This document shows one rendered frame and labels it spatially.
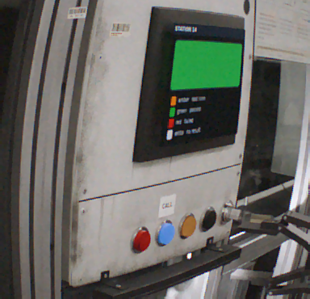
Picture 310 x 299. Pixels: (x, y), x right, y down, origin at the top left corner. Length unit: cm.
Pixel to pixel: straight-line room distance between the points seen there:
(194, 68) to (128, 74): 12
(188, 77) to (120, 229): 21
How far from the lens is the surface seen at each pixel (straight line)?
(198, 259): 136
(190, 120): 124
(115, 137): 115
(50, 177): 107
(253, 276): 143
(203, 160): 134
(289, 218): 138
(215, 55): 127
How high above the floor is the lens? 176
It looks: 10 degrees down
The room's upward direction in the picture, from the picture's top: 7 degrees clockwise
